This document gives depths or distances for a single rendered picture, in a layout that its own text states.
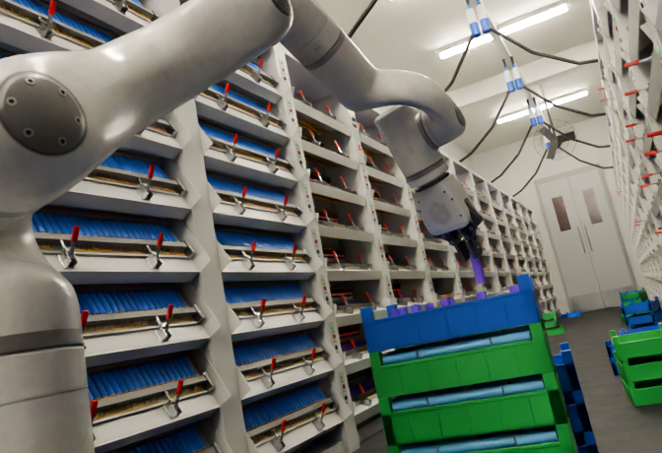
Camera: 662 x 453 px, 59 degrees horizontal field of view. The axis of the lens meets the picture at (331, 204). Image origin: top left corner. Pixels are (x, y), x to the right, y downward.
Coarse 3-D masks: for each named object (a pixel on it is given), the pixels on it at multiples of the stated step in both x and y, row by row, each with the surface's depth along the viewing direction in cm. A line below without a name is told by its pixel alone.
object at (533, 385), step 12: (480, 384) 103; (492, 384) 101; (504, 384) 99; (516, 384) 96; (528, 384) 95; (540, 384) 94; (408, 396) 107; (420, 396) 103; (432, 396) 100; (444, 396) 99; (456, 396) 99; (468, 396) 98; (480, 396) 97; (492, 396) 97; (396, 408) 102; (408, 408) 101
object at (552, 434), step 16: (496, 432) 100; (512, 432) 97; (528, 432) 96; (544, 432) 93; (416, 448) 100; (432, 448) 99; (448, 448) 98; (464, 448) 97; (480, 448) 96; (496, 448) 95
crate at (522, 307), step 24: (528, 288) 96; (432, 312) 101; (456, 312) 100; (480, 312) 98; (504, 312) 97; (528, 312) 96; (384, 336) 103; (408, 336) 102; (432, 336) 101; (456, 336) 99
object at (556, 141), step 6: (540, 84) 696; (546, 102) 691; (546, 108) 691; (558, 120) 660; (540, 132) 666; (546, 132) 665; (570, 132) 651; (534, 138) 666; (552, 138) 661; (558, 138) 658; (564, 138) 655; (576, 138) 645; (552, 144) 661; (558, 144) 656; (552, 150) 660; (552, 156) 658
